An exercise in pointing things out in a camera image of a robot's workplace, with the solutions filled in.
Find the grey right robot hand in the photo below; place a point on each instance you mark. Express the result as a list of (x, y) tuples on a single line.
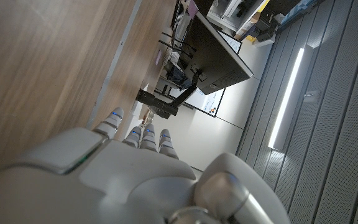
[(129, 180)]

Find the black framed whiteboard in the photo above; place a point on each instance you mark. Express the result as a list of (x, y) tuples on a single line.
[(211, 101)]

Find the dark blue cloth bundle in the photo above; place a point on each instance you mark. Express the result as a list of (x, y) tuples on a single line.
[(180, 77)]

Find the small pink sticky note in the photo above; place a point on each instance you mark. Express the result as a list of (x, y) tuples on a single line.
[(158, 57)]

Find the black computer monitor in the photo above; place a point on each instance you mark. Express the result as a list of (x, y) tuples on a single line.
[(216, 62)]

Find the black keyboard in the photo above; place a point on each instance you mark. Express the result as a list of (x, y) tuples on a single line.
[(176, 15)]

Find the pink paper sheet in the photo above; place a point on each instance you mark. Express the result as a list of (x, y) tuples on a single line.
[(193, 8)]

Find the white shelf cabinet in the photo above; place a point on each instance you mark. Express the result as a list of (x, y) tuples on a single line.
[(228, 15)]

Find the brown cardboard box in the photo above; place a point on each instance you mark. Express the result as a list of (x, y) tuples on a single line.
[(247, 26)]

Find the small grey ceiling sensor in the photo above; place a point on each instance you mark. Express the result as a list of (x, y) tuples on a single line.
[(311, 96)]

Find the black equipment on shelf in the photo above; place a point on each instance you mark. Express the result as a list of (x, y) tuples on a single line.
[(266, 28)]

